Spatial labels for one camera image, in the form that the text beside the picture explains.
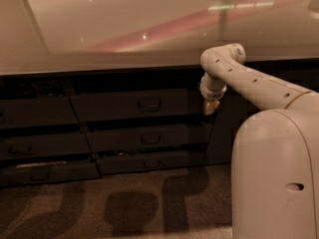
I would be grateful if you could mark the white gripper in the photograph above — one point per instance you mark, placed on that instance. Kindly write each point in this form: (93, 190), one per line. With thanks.
(212, 93)

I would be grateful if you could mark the dark grey cabinet door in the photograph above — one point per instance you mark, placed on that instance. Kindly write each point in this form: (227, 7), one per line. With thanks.
(234, 109)

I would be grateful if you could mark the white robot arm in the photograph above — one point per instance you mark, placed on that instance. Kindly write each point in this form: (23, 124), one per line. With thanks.
(275, 157)

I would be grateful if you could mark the dark grey drawer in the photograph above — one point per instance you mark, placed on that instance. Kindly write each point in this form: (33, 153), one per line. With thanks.
(43, 145)
(150, 161)
(148, 136)
(36, 112)
(69, 171)
(135, 105)

